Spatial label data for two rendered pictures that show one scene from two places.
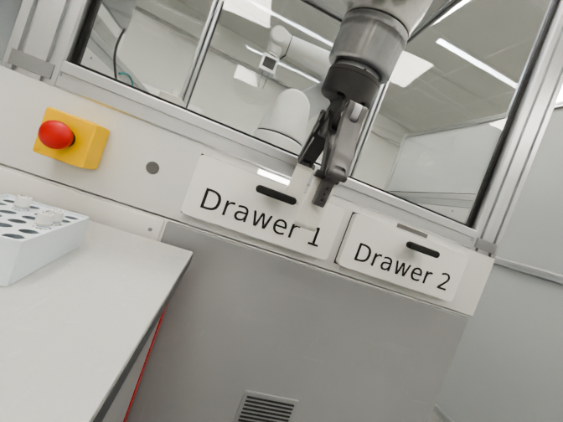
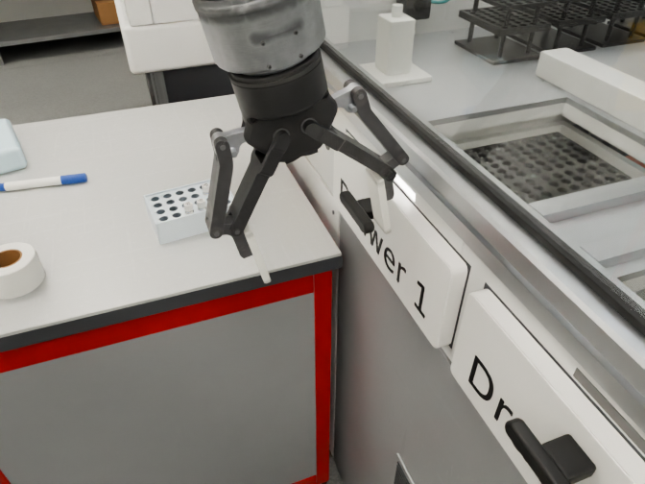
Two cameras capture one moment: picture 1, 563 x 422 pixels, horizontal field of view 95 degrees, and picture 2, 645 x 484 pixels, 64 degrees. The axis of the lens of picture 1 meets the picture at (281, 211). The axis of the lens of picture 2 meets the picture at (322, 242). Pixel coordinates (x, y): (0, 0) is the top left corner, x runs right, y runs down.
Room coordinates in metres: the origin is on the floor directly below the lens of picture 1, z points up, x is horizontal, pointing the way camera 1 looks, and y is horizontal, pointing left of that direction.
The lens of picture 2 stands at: (0.34, -0.44, 1.24)
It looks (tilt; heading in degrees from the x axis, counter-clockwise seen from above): 38 degrees down; 81
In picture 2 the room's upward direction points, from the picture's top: straight up
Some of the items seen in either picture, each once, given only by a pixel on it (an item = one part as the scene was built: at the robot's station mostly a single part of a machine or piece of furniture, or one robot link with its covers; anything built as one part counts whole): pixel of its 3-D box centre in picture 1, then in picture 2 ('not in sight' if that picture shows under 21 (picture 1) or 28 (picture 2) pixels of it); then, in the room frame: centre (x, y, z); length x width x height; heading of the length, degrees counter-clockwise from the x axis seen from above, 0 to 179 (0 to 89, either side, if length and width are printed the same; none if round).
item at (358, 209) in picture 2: (275, 194); (366, 208); (0.46, 0.02, 0.91); 0.07 x 0.04 x 0.01; 102
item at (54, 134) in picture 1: (58, 136); not in sight; (0.37, 0.34, 0.88); 0.04 x 0.03 x 0.04; 102
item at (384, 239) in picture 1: (404, 259); (577, 472); (0.55, -0.28, 0.87); 0.29 x 0.02 x 0.11; 102
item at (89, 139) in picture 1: (72, 139); not in sight; (0.40, 0.35, 0.88); 0.07 x 0.05 x 0.07; 102
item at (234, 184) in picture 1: (266, 210); (385, 227); (0.49, 0.03, 0.87); 0.29 x 0.02 x 0.11; 102
